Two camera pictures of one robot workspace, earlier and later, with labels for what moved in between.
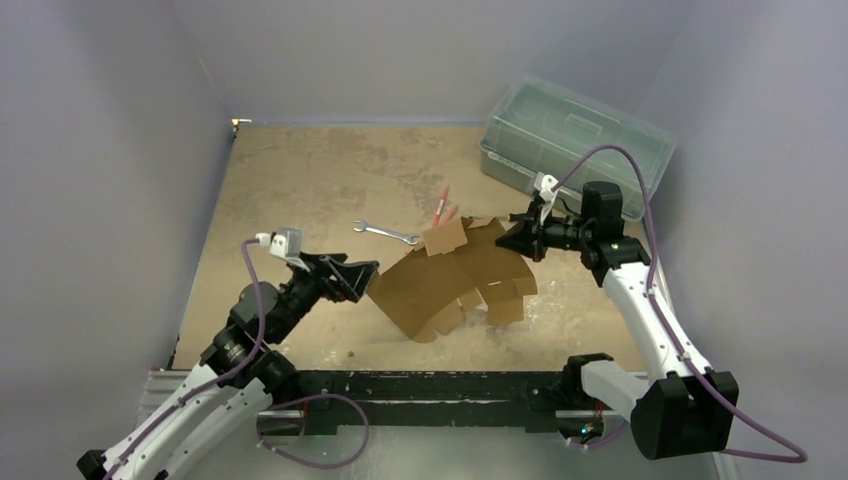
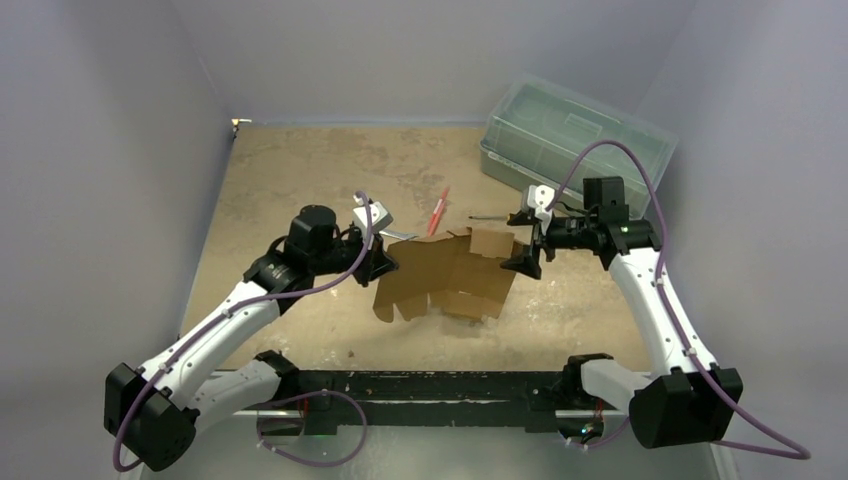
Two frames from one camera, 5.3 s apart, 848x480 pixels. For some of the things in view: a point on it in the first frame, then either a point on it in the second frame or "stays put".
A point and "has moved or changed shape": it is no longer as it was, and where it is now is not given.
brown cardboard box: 427,290 has moved or changed shape
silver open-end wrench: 363,226 stays put
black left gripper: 351,276 → 375,263
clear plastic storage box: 543,124 stays put
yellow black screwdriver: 511,217 stays put
